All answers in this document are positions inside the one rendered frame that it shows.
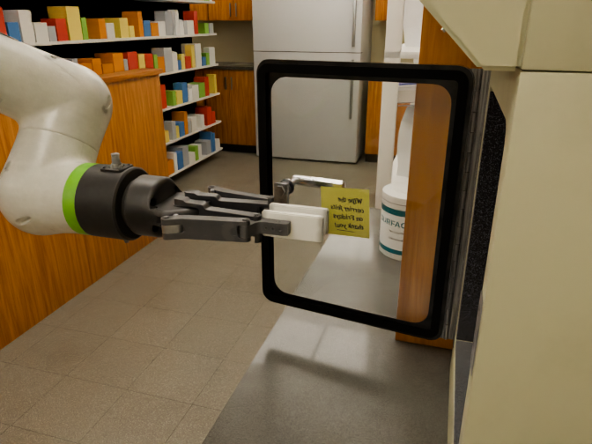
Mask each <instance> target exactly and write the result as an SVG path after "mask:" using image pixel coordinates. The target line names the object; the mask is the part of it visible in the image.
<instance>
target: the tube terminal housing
mask: <svg viewBox="0 0 592 444"><path fill-rule="evenodd" d="M490 92H494V94H495V96H496V99H497V101H498V102H499V106H500V108H501V110H502V112H503V115H504V116H505V118H506V136H505V144H504V151H503V157H502V163H501V169H500V175H499V186H498V191H497V197H496V203H495V209H494V214H493V221H492V231H491V237H490V243H489V248H488V255H487V260H486V266H485V277H484V283H483V289H482V292H483V309H482V314H481V321H480V326H479V332H478V338H477V349H476V354H475V360H474V366H473V371H472V376H470V375H469V380H468V387H467V393H466V398H465V405H464V410H463V416H462V427H461V432H460V439H459V444H592V0H531V2H530V7H529V18H528V24H527V30H526V35H525V42H524V47H523V53H522V63H521V66H516V67H515V71H506V70H492V71H491V77H490V84H489V91H488V97H487V104H486V110H485V118H486V112H487V106H488V100H489V95H490ZM484 131H485V123H484V129H483V136H482V143H481V149H480V155H479V162H478V169H477V177H478V170H479V164H480V157H481V151H482V144H483V137H484ZM476 189H477V181H476V187H475V194H474V201H473V207H472V214H471V221H472V215H473V209H474V202H475V195H476ZM471 221H470V229H471ZM469 240H470V233H469V239H468V246H467V253H466V259H465V265H464V273H465V266H466V260H467V254H468V247H469ZM464 273H463V279H462V291H461V298H462V292H463V280H464ZM461 298H460V304H459V311H458V317H457V324H458V318H459V312H460V305H461ZM457 324H456V331H457ZM456 331H455V341H456V340H457V339H456ZM454 409H455V342H454V348H453V350H452V356H451V363H450V374H449V400H448V444H454Z"/></svg>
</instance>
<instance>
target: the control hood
mask: <svg viewBox="0 0 592 444"><path fill-rule="evenodd" d="M419 1H420V2H421V3H422V4H423V5H424V6H425V7H426V9H427V10H428V11H429V12H430V13H431V14H432V15H433V17H434V18H435V19H436V20H437V21H438V22H439V24H440V25H441V26H442V27H443V28H444V29H445V31H446V32H447V33H448V34H449V35H450V37H451V38H452V39H453V40H454V41H455V43H456V44H457V45H458V46H459V47H460V48H461V49H462V51H463V52H464V53H465V54H466V55H467V57H468V58H469V59H470V60H471V61H472V62H473V63H474V64H475V65H476V66H477V67H482V68H483V69H484V70H506V71H515V67H516V66H521V63H522V53H523V47H524V42H525V35H526V30H527V24H528V18H529V7H530V2H531V0H419Z"/></svg>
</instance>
